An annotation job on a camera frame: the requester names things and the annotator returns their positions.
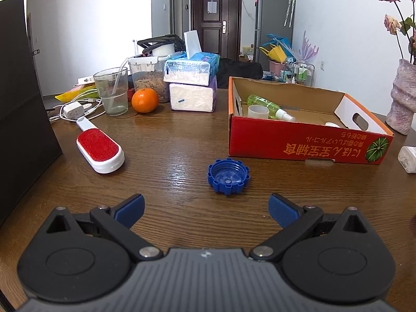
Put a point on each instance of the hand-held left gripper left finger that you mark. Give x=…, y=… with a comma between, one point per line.
x=130, y=209

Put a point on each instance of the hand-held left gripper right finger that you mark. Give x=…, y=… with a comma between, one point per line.
x=282, y=211

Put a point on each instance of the red cardboard box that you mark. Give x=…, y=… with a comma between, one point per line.
x=292, y=146

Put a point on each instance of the blue ridged bottle cap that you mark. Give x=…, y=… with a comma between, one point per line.
x=224, y=177

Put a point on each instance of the red and white lint brush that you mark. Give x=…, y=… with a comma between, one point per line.
x=99, y=146

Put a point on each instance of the white bottle cap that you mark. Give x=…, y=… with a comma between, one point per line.
x=331, y=124

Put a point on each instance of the green spray bottle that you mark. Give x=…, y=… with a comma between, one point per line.
x=263, y=102

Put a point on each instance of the white plastic bottle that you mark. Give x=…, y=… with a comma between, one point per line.
x=408, y=159

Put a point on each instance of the translucent plastic cup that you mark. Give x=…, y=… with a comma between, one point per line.
x=258, y=113

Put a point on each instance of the clear drinking glass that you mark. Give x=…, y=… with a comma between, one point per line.
x=110, y=104

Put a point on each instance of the orange fruit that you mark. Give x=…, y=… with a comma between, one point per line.
x=145, y=100

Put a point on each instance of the white charger block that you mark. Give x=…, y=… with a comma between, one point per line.
x=73, y=110

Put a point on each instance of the white and purple tissue pack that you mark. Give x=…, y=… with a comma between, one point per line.
x=191, y=99

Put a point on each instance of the clear food container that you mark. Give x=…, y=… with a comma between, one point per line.
x=149, y=83

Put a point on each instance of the yellow packet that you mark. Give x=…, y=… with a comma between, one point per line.
x=70, y=94

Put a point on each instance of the clear drinking straw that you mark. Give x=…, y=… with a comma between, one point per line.
x=117, y=79

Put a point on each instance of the metal rolling rack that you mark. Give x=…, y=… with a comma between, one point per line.
x=300, y=73

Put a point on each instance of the pink plastic bucket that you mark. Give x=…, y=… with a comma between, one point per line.
x=276, y=66

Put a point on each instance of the black bag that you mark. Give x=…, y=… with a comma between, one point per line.
x=239, y=71

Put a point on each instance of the blue tissue pack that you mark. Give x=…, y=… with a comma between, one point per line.
x=191, y=70

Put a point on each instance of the yellow plastic dustpan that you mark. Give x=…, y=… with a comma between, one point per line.
x=274, y=53

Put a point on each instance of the white round container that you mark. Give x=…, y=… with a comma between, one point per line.
x=164, y=50

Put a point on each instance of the pink textured vase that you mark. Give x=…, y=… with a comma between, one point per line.
x=403, y=100

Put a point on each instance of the black folded stand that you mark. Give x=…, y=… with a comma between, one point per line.
x=156, y=40

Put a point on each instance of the grey refrigerator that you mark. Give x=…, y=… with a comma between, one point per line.
x=273, y=19

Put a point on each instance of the dark brown entrance door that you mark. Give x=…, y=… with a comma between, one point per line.
x=216, y=29

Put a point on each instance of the hanging clear umbrella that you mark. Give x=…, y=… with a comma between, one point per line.
x=290, y=6

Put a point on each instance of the white wall socket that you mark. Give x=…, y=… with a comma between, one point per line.
x=322, y=65

